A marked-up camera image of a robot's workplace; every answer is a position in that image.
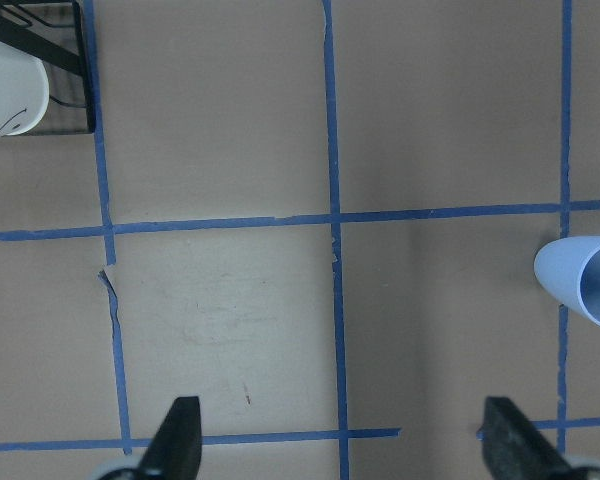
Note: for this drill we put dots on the white mug near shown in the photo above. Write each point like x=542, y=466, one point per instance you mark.
x=24, y=91

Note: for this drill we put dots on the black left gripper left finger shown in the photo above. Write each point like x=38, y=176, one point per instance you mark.
x=175, y=451

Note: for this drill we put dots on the black wire mug rack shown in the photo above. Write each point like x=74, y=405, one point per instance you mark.
x=54, y=32

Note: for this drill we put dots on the light blue plastic cup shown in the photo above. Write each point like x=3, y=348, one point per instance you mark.
x=569, y=270

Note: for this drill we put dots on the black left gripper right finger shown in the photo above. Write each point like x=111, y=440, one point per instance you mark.
x=512, y=447

